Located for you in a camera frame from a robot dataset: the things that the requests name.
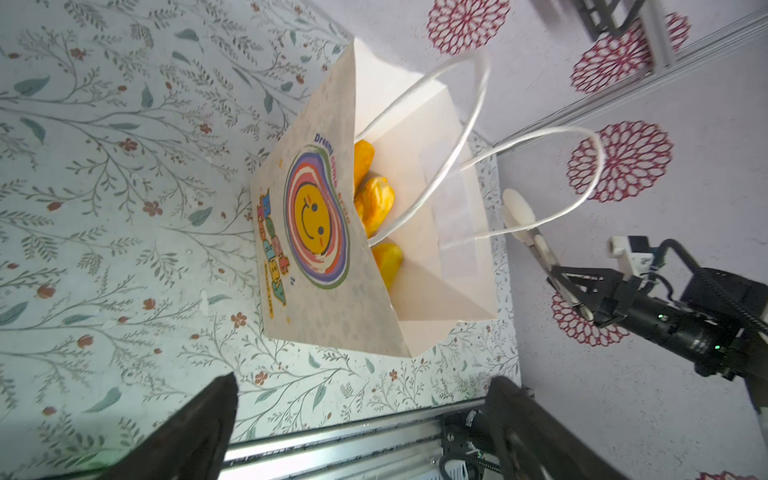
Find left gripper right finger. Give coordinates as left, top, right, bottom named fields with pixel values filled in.
left=484, top=376, right=626, bottom=480

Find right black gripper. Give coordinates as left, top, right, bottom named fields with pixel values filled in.
left=548, top=265, right=660, bottom=327

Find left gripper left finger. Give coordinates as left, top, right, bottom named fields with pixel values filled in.
left=100, top=373, right=238, bottom=480

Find white paper bag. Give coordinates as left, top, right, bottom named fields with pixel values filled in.
left=250, top=41, right=498, bottom=358

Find metal tongs white tips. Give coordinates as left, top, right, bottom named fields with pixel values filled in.
left=501, top=189, right=594, bottom=321

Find yellow fake bread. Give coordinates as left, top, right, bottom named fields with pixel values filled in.
left=354, top=140, right=375, bottom=192

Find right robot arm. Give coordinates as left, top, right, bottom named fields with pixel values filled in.
left=548, top=266, right=767, bottom=437

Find orange fake bread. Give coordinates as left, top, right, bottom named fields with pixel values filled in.
left=371, top=242, right=404, bottom=290

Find yellow croissant bread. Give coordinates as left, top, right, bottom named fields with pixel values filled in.
left=354, top=176, right=395, bottom=238

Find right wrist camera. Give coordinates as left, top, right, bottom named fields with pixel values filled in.
left=607, top=235, right=655, bottom=280

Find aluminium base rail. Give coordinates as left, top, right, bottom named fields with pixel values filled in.
left=72, top=400, right=492, bottom=479

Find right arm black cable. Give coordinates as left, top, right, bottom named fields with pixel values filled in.
left=656, top=238, right=768, bottom=337

